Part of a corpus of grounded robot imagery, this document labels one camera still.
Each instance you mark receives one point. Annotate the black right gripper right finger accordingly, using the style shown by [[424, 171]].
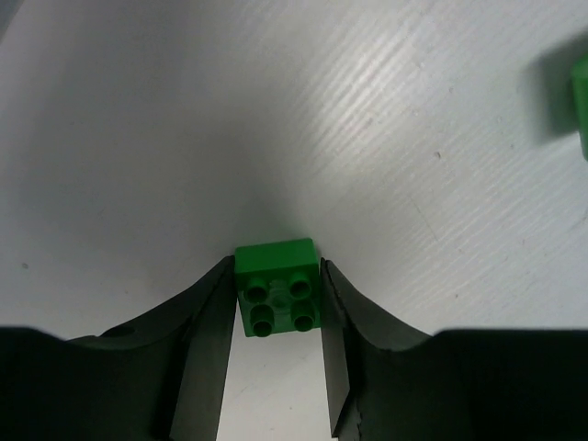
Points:
[[386, 380]]

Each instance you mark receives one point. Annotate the green square lego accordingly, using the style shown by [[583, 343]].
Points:
[[279, 287]]

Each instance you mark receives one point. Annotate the green arch lego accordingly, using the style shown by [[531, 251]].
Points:
[[579, 81]]

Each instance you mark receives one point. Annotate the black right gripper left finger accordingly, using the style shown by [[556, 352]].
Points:
[[159, 376]]

